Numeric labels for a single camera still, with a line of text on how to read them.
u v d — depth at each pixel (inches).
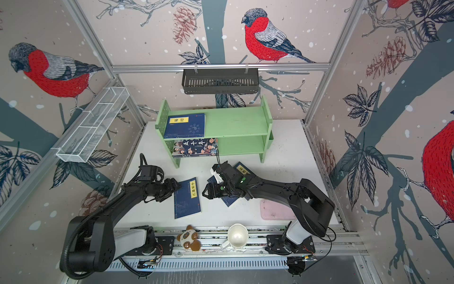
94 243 16.1
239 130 30.8
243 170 37.2
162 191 29.9
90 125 30.6
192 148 35.4
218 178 29.3
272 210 32.2
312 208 17.2
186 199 34.4
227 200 33.7
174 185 31.4
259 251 28.7
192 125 31.9
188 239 28.7
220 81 41.6
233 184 25.3
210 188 28.6
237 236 29.8
